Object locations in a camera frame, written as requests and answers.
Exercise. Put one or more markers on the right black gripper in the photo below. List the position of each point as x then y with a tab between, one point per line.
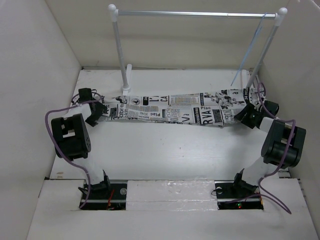
249	108

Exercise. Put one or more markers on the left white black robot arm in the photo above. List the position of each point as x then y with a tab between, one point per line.
72	142

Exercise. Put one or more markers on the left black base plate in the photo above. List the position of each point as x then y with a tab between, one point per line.
110	197

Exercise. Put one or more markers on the white metal clothes rack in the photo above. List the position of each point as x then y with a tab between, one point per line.
126	70

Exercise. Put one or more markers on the white foam block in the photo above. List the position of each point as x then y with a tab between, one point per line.
171	195

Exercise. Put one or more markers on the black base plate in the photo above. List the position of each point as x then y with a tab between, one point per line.
110	197
230	196

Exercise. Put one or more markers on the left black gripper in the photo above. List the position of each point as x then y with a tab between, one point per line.
100	110

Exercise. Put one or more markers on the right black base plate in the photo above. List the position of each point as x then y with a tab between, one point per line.
230	196

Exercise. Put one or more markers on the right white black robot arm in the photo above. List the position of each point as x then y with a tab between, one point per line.
281	149

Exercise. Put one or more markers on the newspaper print trousers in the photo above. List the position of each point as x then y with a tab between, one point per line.
217	108

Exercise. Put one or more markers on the light blue wire hanger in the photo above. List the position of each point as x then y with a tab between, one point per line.
250	47

